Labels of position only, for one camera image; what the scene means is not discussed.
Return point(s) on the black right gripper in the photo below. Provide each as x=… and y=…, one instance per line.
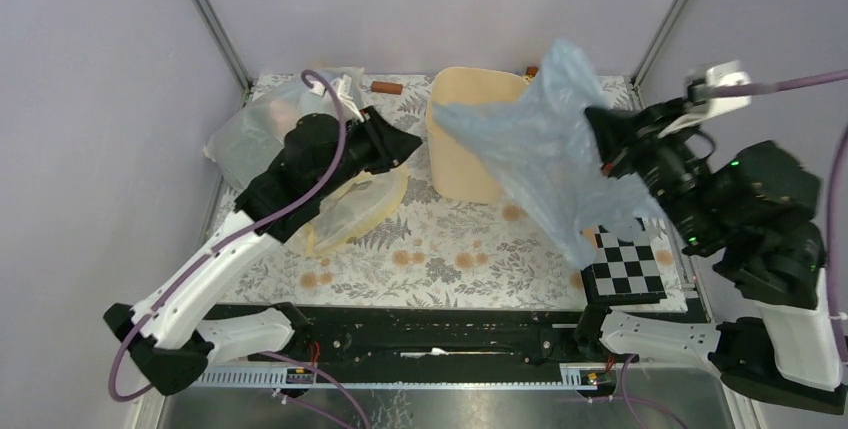
x=621, y=133

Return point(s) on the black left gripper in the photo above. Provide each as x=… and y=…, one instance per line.
x=390, y=142

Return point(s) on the beige plastic trash bin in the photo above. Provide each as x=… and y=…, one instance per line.
x=457, y=171

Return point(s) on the light blue trash bag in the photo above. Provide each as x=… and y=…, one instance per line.
x=541, y=150

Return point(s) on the translucent white yellow trash bag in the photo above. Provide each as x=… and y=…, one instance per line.
x=246, y=144

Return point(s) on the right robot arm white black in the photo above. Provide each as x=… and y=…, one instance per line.
x=757, y=213

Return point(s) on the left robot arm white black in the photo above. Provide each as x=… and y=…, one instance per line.
x=169, y=335

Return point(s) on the brown cylinder toy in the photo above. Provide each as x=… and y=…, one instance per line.
x=385, y=87

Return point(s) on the floral patterned table mat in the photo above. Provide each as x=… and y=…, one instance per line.
x=394, y=241

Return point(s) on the black white checkerboard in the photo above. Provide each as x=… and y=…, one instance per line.
x=628, y=272

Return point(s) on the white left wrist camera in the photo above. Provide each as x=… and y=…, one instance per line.
x=342, y=87

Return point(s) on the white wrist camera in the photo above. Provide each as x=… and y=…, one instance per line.
x=703, y=100
x=342, y=87

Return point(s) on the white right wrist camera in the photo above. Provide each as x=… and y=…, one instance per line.
x=703, y=100

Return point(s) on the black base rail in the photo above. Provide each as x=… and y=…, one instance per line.
x=389, y=345

